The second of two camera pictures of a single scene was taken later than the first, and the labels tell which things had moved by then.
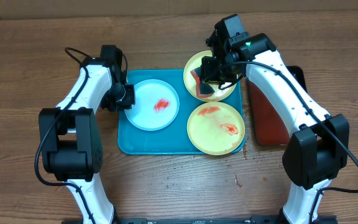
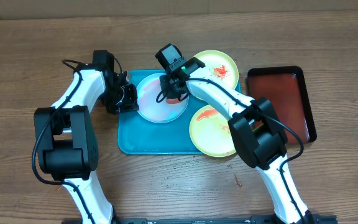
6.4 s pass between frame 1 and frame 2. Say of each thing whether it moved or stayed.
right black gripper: moved
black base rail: stayed
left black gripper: stayed
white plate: moved
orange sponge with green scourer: moved
